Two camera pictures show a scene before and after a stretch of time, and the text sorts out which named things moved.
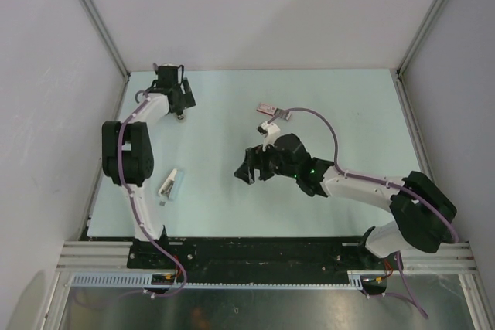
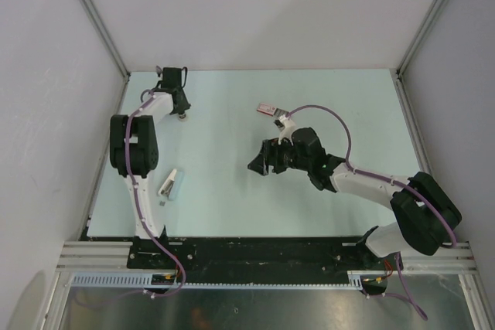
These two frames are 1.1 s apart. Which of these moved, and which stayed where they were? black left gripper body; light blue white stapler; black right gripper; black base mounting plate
Moved: black right gripper
Stayed: black base mounting plate; black left gripper body; light blue white stapler
